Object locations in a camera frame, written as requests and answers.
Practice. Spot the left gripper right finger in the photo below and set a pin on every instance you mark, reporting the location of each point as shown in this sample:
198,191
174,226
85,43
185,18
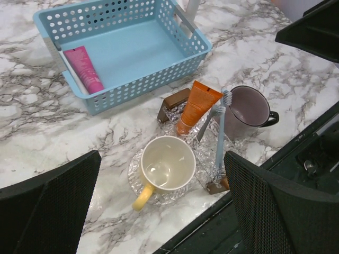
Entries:
277,215

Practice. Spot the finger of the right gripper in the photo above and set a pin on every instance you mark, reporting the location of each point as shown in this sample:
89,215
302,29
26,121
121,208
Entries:
316,32

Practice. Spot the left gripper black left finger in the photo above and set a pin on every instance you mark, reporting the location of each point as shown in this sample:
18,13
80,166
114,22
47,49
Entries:
46,213

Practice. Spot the clear tray with brown ends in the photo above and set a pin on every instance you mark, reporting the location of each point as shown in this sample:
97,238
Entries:
214,180

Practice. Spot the purple plastic cup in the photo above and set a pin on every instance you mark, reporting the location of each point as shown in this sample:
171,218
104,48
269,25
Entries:
248,112

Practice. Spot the grey toothbrush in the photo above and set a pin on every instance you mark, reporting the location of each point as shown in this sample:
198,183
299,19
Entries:
224,102
216,110

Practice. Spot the yellow ceramic mug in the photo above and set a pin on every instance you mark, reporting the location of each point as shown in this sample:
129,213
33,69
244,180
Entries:
167,164

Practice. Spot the orange toothpaste tube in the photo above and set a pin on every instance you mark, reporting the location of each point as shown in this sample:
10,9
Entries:
200,100

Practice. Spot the light blue plastic basket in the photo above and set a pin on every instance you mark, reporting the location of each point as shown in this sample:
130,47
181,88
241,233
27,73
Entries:
135,46

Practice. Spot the pink toothbrush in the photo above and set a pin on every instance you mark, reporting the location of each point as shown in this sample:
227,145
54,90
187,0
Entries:
84,69

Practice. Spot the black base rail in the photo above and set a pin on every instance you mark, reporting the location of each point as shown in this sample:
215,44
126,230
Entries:
310,159

